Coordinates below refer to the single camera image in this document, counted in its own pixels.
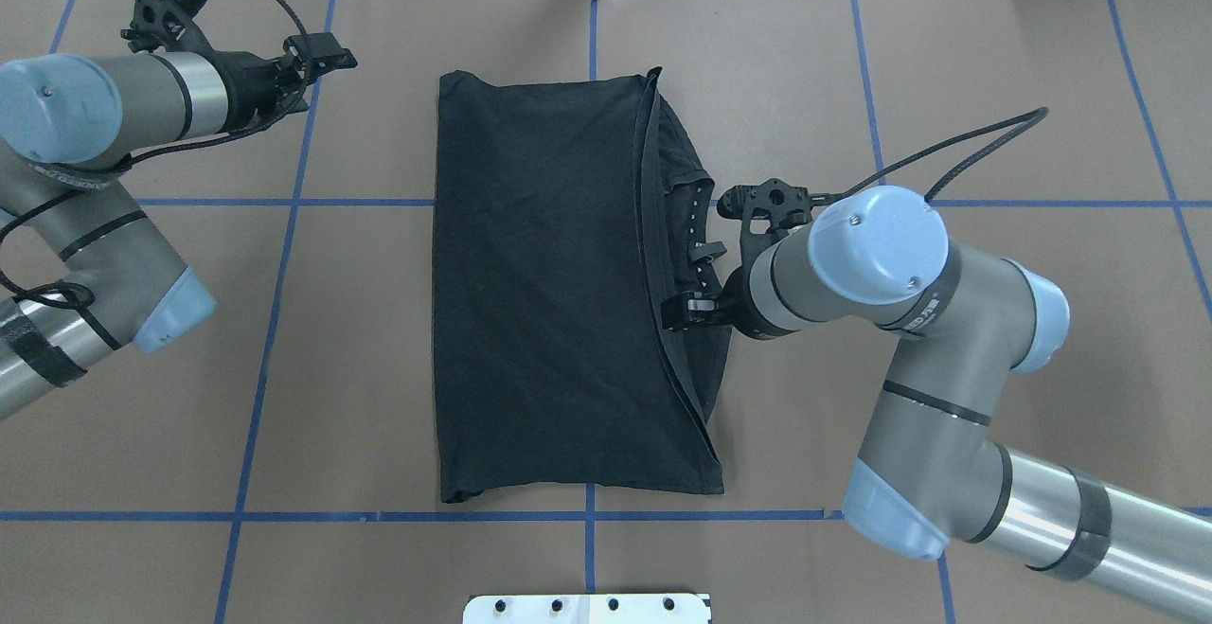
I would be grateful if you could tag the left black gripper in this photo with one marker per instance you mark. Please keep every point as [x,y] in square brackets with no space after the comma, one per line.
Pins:
[248,80]

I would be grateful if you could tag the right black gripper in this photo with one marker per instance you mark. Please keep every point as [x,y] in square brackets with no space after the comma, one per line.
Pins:
[741,305]

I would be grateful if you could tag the black graphic t-shirt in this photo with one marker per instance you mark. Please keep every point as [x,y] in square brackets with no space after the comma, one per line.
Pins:
[565,215]

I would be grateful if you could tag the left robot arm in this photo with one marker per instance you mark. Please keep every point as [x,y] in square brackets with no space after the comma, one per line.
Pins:
[72,126]

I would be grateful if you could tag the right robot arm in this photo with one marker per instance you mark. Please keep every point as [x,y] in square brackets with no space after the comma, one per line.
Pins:
[928,472]

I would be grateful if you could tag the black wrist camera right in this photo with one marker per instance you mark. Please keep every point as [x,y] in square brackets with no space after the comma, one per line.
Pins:
[768,212]

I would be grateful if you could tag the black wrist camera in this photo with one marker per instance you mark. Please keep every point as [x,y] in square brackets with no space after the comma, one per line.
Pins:
[166,24]
[768,212]

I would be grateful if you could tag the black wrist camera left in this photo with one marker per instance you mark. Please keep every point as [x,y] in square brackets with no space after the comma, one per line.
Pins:
[166,24]

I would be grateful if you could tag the white camera mast base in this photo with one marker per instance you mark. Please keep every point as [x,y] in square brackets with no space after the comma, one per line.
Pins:
[590,608]

